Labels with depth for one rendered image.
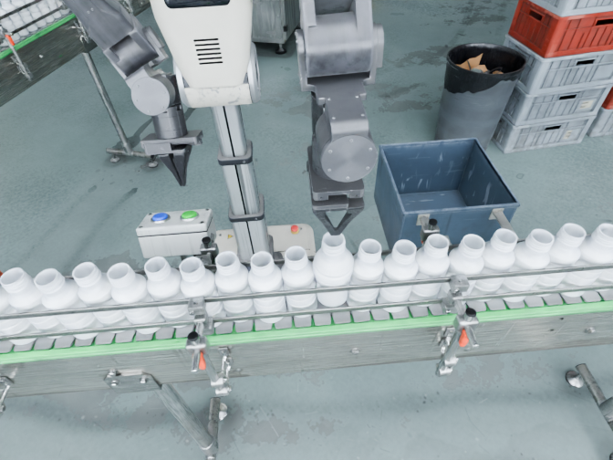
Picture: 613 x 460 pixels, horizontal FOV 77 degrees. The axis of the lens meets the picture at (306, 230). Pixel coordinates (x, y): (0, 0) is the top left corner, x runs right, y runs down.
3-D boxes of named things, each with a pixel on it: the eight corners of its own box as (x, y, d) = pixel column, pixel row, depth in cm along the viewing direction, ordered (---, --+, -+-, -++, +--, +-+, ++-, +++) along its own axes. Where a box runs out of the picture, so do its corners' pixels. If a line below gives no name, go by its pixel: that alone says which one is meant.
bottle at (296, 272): (315, 291, 79) (310, 237, 67) (319, 317, 75) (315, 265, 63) (285, 295, 79) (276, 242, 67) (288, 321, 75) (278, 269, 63)
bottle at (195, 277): (233, 317, 76) (215, 266, 64) (206, 336, 73) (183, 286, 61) (216, 297, 79) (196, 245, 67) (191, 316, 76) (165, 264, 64)
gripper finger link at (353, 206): (353, 209, 59) (357, 160, 53) (360, 245, 55) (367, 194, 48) (309, 213, 59) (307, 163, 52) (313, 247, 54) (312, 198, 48)
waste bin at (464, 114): (437, 168, 263) (462, 77, 216) (419, 131, 294) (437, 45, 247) (503, 163, 264) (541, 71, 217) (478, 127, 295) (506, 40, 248)
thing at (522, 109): (514, 127, 254) (527, 95, 238) (483, 97, 282) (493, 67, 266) (598, 115, 260) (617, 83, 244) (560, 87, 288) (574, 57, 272)
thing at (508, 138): (503, 154, 271) (514, 127, 254) (475, 123, 298) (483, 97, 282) (582, 143, 276) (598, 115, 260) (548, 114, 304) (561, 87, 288)
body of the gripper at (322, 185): (351, 153, 56) (355, 106, 50) (364, 200, 49) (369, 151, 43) (306, 156, 56) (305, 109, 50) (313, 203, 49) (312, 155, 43)
